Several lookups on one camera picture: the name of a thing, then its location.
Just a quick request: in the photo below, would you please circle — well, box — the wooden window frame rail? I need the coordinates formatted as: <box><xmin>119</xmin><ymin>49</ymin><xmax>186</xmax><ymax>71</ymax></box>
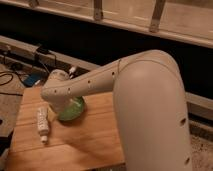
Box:
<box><xmin>0</xmin><ymin>0</ymin><xmax>213</xmax><ymax>49</ymax></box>

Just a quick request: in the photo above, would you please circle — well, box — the white plug connector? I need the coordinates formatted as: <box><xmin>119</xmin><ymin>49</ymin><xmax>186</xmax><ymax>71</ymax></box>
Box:
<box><xmin>69</xmin><ymin>66</ymin><xmax>77</xmax><ymax>78</ymax></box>

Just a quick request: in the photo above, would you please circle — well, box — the white squeeze bottle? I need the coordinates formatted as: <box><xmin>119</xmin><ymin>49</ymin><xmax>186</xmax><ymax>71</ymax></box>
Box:
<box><xmin>37</xmin><ymin>107</ymin><xmax>49</xmax><ymax>143</ymax></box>

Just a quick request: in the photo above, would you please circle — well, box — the black cable on floor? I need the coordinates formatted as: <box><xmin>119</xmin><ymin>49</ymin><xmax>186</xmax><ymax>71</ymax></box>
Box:
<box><xmin>0</xmin><ymin>71</ymin><xmax>24</xmax><ymax>98</ymax></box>

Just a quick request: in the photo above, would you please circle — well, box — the wooden table board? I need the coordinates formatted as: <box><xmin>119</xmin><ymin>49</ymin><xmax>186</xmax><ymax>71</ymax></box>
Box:
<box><xmin>6</xmin><ymin>87</ymin><xmax>124</xmax><ymax>171</ymax></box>

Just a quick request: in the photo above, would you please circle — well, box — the black power adapter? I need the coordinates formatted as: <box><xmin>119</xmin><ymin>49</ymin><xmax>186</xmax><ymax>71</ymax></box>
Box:
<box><xmin>36</xmin><ymin>47</ymin><xmax>49</xmax><ymax>55</ymax></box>

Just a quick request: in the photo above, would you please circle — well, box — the green ceramic bowl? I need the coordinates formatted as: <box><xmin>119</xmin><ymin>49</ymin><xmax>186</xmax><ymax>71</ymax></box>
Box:
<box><xmin>57</xmin><ymin>97</ymin><xmax>85</xmax><ymax>121</ymax></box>

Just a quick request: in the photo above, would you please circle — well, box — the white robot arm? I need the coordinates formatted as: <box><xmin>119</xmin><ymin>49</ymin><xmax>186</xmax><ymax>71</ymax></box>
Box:
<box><xmin>41</xmin><ymin>50</ymin><xmax>193</xmax><ymax>171</ymax></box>

